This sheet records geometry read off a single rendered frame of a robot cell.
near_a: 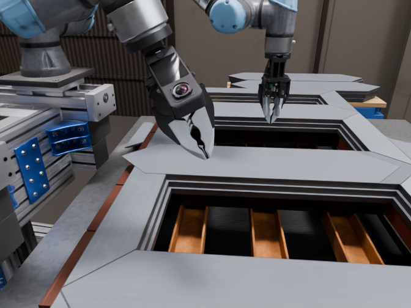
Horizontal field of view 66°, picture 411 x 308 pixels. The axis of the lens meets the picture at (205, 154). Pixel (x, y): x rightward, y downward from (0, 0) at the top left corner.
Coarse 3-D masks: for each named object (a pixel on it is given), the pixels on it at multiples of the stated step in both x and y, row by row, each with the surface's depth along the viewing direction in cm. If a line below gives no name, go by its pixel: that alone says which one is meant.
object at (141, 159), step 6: (138, 150) 90; (144, 150) 90; (150, 150) 90; (156, 150) 90; (132, 156) 87; (138, 156) 87; (144, 156) 87; (150, 156) 87; (132, 162) 84; (138, 162) 84; (144, 162) 84; (150, 162) 84; (138, 168) 81; (144, 168) 81
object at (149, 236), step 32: (224, 96) 148; (256, 96) 147; (320, 96) 142; (192, 128) 118; (224, 128) 118; (256, 128) 117; (288, 128) 116; (320, 128) 115; (384, 160) 85; (160, 192) 73; (192, 192) 78; (224, 192) 78; (256, 192) 77; (288, 192) 77; (320, 192) 76; (352, 192) 75; (384, 192) 75; (160, 224) 67
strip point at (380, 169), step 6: (360, 156) 87; (366, 156) 87; (366, 162) 84; (372, 162) 84; (378, 162) 84; (384, 162) 84; (372, 168) 81; (378, 168) 81; (384, 168) 81; (390, 168) 81; (396, 168) 81; (372, 174) 78; (378, 174) 78; (384, 174) 78; (390, 174) 78; (378, 180) 76
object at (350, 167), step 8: (328, 152) 89; (336, 152) 89; (344, 152) 89; (352, 152) 89; (336, 160) 85; (344, 160) 85; (352, 160) 85; (360, 160) 85; (336, 168) 81; (344, 168) 81; (352, 168) 81; (360, 168) 81; (344, 176) 77; (352, 176) 77; (360, 176) 77; (368, 176) 77
